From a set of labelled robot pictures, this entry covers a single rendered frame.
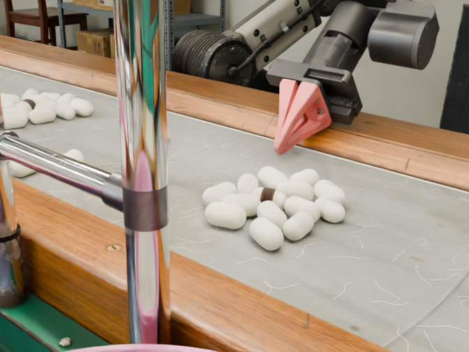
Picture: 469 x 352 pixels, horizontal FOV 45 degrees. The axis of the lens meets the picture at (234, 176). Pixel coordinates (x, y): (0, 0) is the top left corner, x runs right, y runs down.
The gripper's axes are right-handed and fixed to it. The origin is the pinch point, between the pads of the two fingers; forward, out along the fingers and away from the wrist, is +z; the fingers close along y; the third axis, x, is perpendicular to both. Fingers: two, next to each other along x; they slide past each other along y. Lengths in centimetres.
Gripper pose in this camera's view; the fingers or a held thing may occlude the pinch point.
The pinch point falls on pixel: (280, 144)
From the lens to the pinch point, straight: 63.4
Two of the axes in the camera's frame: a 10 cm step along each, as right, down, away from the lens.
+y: 7.8, 2.6, -5.7
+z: -5.0, 8.1, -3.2
